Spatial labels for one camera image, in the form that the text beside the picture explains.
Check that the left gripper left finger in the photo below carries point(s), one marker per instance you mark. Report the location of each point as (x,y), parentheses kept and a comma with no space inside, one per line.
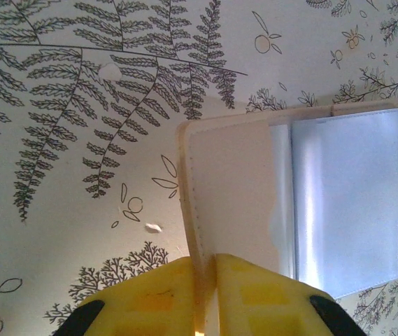
(142,301)

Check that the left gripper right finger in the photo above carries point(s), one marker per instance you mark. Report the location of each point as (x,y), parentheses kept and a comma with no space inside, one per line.
(261,301)

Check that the floral fern print tablecloth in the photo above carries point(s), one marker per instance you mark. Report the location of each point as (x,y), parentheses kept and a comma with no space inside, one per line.
(62,147)

